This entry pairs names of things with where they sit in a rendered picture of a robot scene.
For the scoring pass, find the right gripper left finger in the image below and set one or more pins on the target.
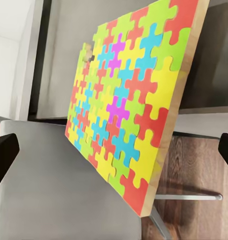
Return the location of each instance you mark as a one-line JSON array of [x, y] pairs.
[[9, 149]]

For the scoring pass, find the swivel chair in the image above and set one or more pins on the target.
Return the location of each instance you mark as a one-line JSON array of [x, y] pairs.
[[52, 192]]

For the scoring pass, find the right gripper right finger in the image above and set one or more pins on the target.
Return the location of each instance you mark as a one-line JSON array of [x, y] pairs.
[[223, 146]]

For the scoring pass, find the jigsaw puzzle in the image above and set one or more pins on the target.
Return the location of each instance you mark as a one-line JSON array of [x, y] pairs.
[[124, 103]]

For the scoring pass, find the desk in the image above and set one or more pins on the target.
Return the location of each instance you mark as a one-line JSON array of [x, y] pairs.
[[49, 49]]

